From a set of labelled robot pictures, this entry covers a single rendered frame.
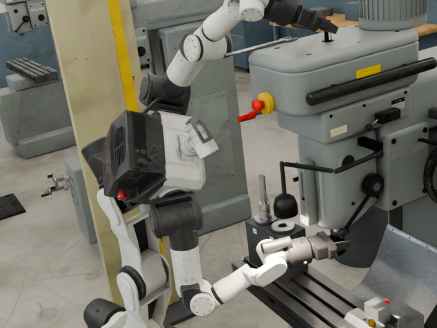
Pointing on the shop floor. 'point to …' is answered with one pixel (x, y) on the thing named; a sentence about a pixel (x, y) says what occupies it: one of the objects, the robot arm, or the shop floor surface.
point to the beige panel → (103, 107)
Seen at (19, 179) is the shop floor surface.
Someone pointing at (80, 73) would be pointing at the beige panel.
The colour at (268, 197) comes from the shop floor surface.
